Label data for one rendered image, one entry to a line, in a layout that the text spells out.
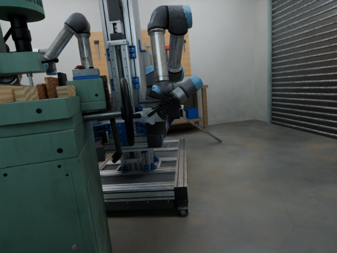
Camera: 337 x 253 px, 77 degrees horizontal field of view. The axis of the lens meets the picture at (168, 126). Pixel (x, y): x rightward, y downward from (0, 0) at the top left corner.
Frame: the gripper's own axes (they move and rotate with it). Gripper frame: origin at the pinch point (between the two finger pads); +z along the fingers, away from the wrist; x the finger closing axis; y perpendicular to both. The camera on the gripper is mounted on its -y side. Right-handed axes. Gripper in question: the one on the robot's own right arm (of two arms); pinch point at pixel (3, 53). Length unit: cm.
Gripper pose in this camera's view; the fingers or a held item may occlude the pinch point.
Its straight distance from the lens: 200.9
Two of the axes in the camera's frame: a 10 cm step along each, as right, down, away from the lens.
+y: 0.6, 9.4, 3.2
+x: -1.8, -3.1, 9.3
